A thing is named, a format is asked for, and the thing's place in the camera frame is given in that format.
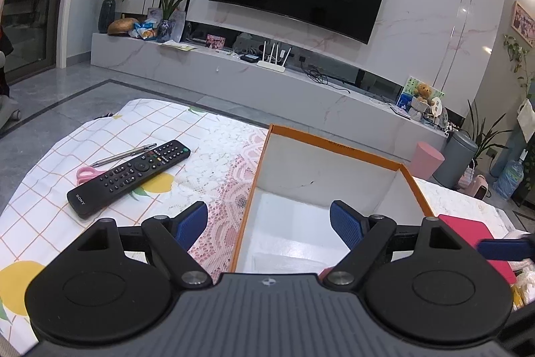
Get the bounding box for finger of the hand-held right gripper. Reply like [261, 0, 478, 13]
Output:
[476, 234, 535, 263]

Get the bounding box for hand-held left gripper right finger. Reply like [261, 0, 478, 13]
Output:
[320, 199, 473, 291]

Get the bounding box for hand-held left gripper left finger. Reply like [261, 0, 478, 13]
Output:
[69, 201, 214, 291]

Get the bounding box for orange cardboard box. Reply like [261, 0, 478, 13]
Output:
[229, 123, 439, 278]

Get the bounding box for red lidded plastic box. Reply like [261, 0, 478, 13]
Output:
[437, 215, 519, 286]

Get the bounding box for small pink heater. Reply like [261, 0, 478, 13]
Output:
[470, 174, 494, 199]

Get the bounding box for blue water jug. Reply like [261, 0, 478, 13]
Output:
[494, 158, 525, 201]

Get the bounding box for black TV remote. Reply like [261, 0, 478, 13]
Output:
[67, 140, 191, 219]

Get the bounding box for silver pen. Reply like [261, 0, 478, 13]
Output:
[90, 143, 157, 167]

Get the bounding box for pink bin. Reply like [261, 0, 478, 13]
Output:
[412, 141, 446, 180]

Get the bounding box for grey trash can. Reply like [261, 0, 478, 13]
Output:
[432, 130, 479, 188]

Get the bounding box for long-leaf potted plant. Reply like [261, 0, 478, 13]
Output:
[462, 100, 513, 174]

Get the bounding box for pink scissors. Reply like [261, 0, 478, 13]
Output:
[76, 167, 107, 186]

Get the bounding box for printed tablecloth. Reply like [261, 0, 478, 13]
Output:
[0, 98, 517, 355]

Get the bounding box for white tote bag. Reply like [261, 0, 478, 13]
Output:
[516, 99, 535, 142]

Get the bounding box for brown teddy bear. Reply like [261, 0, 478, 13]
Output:
[414, 83, 435, 104]

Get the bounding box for green picture board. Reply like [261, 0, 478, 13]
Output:
[396, 76, 445, 111]

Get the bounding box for grey marble TV console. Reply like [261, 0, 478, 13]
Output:
[91, 31, 449, 157]

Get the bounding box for white router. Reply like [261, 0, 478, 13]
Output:
[256, 40, 292, 74]

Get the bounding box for yellow papers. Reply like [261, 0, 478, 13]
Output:
[161, 40, 197, 52]

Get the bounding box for blue snack bags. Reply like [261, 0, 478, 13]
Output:
[127, 19, 159, 41]

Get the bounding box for hanging vine plant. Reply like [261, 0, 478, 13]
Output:
[502, 34, 535, 107]

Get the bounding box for grey office chair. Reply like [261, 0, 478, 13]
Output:
[0, 91, 21, 129]

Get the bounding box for blue vase with dried flowers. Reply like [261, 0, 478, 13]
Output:
[97, 0, 130, 34]

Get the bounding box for black cables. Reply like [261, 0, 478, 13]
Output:
[301, 60, 352, 94]

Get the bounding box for framed wall picture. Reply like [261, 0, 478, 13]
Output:
[511, 1, 535, 48]

